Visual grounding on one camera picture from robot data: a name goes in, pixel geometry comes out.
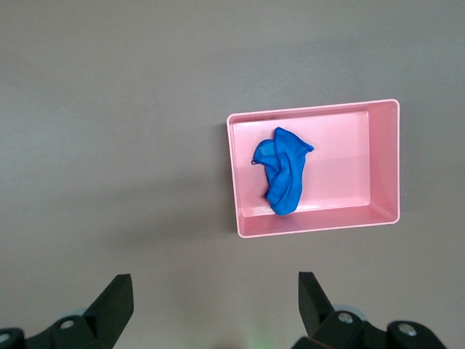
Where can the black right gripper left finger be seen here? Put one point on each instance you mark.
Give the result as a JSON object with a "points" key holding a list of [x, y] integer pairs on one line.
{"points": [[109, 309]]}

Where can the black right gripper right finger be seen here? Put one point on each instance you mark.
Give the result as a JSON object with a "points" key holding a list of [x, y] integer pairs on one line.
{"points": [[314, 309]]}

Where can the blue cloth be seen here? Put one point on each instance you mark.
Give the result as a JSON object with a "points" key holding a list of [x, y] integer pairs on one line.
{"points": [[283, 174]]}

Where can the pink plastic box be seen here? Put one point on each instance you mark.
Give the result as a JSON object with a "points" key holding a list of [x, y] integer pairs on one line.
{"points": [[327, 203]]}

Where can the brown table cover sheet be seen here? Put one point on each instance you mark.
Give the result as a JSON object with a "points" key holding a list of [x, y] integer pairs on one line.
{"points": [[109, 145]]}

